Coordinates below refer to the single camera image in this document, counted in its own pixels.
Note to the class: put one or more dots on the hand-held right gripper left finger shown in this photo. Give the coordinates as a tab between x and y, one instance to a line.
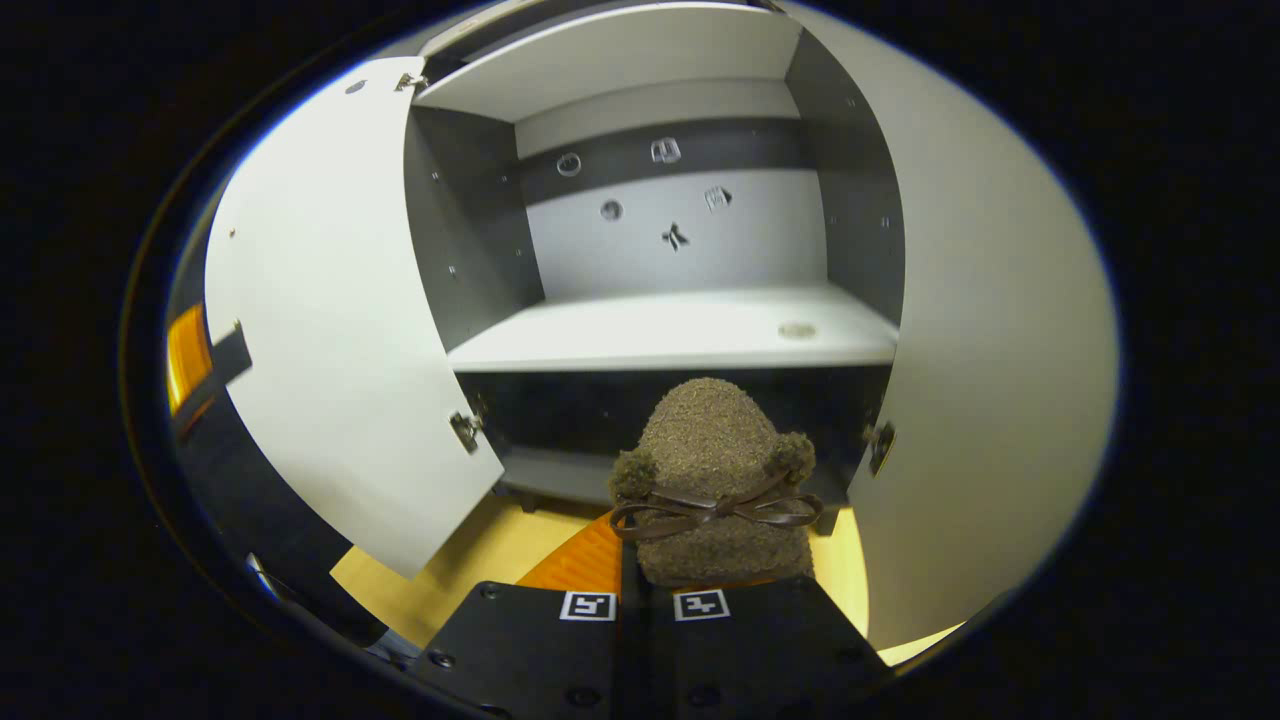
530	650

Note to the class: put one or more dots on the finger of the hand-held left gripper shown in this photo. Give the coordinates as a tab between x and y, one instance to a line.
228	355

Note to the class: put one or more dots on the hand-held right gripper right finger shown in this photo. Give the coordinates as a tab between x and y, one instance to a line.
760	650

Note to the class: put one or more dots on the white cabinet door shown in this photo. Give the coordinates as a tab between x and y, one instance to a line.
340	320
1000	350

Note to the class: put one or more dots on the brown fuzzy shoe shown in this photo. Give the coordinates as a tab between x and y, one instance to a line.
710	440

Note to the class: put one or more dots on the white grey shoe cabinet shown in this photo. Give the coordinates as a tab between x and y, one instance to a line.
680	330

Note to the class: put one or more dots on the silver door hinge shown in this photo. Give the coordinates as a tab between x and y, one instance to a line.
882	448
465	432
410	82

